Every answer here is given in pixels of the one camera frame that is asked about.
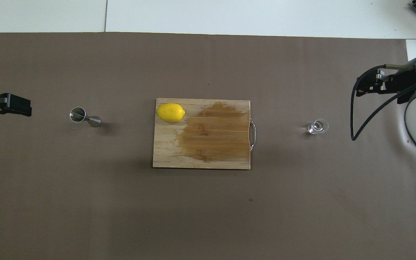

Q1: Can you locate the brown paper table mat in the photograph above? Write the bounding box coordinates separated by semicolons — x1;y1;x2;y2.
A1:
0;32;416;260

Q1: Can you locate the steel double jigger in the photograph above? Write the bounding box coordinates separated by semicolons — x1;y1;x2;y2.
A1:
70;107;102;128

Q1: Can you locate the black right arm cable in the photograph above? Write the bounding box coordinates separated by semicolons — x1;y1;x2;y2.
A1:
351;64;416;141

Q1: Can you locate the yellow lemon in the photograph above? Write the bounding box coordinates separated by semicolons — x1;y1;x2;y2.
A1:
156;103;186;123

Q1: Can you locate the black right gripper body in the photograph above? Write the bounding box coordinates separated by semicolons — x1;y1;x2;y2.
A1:
390;69;416;105

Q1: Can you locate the wooden cutting board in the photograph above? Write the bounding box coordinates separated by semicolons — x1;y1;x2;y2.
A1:
152;98;257;170

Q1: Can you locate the small clear glass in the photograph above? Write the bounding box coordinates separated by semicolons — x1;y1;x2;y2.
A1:
307;118;329;135

